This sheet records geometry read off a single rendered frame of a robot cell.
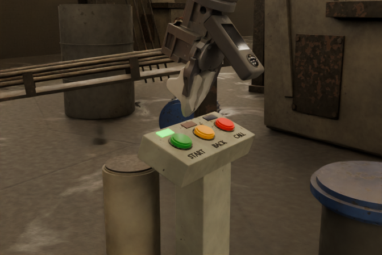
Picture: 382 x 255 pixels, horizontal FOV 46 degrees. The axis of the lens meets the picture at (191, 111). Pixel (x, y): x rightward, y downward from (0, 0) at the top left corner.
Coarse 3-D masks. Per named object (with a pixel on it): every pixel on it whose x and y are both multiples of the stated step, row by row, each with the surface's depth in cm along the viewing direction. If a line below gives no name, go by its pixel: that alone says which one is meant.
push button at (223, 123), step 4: (216, 120) 92; (220, 120) 92; (224, 120) 93; (228, 120) 93; (216, 124) 92; (220, 124) 91; (224, 124) 91; (228, 124) 91; (232, 124) 92; (224, 128) 91; (228, 128) 91; (232, 128) 92
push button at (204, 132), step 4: (196, 128) 86; (200, 128) 86; (204, 128) 87; (208, 128) 87; (196, 132) 86; (200, 132) 85; (204, 132) 85; (208, 132) 86; (212, 132) 86; (200, 136) 85; (204, 136) 85; (208, 136) 85; (212, 136) 86
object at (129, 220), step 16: (112, 160) 96; (128, 160) 96; (112, 176) 90; (128, 176) 89; (144, 176) 90; (112, 192) 91; (128, 192) 90; (144, 192) 91; (112, 208) 92; (128, 208) 91; (144, 208) 92; (112, 224) 93; (128, 224) 91; (144, 224) 92; (112, 240) 94; (128, 240) 92; (144, 240) 93
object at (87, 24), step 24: (72, 24) 334; (96, 24) 332; (120, 24) 341; (72, 48) 339; (96, 48) 336; (120, 48) 345; (120, 72) 348; (72, 96) 348; (96, 96) 343; (120, 96) 352
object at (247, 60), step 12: (204, 24) 70; (216, 24) 69; (228, 24) 71; (216, 36) 69; (228, 36) 68; (240, 36) 71; (228, 48) 68; (240, 48) 69; (228, 60) 69; (240, 60) 68; (252, 60) 68; (240, 72) 68; (252, 72) 67
